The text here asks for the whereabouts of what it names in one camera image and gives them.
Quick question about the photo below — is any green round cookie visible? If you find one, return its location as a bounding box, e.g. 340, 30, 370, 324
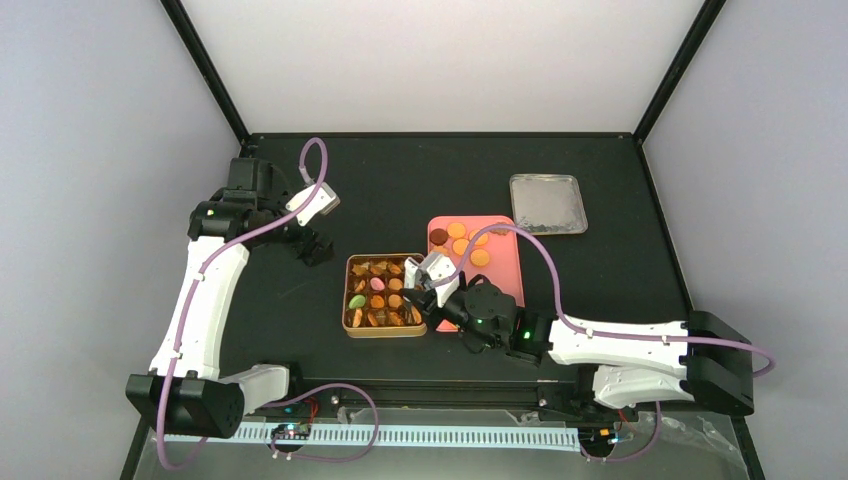
348, 294, 367, 309

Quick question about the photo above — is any pink round cookie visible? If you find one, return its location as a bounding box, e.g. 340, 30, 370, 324
369, 277, 386, 292

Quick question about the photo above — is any gold cookie tin box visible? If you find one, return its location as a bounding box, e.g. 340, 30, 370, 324
342, 253, 427, 339

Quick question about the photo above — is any silver tin lid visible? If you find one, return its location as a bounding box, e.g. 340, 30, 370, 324
509, 174, 588, 236

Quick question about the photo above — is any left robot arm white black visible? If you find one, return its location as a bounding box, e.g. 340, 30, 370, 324
125, 158, 340, 438

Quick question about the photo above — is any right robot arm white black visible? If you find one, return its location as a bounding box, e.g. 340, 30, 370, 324
401, 275, 755, 419

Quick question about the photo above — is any dark chocolate round cookie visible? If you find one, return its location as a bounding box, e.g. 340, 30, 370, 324
428, 228, 450, 246

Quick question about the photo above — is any round cracker cookie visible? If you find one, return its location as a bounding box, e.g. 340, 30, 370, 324
446, 222, 467, 239

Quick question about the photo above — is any brown flower cookie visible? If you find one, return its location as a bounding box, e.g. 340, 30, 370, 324
491, 223, 511, 236

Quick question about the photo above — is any left circuit board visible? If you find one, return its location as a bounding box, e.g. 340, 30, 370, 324
271, 423, 312, 442

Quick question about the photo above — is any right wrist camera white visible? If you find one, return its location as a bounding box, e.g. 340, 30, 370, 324
404, 252, 459, 290

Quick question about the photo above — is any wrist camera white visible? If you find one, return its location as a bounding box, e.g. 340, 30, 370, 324
404, 252, 459, 290
285, 183, 340, 226

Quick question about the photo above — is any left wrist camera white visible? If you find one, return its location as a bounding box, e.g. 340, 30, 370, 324
285, 183, 340, 226

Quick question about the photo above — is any black front rail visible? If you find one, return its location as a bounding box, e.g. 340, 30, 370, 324
324, 382, 605, 416

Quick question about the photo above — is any white slotted cable duct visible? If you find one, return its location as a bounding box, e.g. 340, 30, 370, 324
158, 422, 583, 453

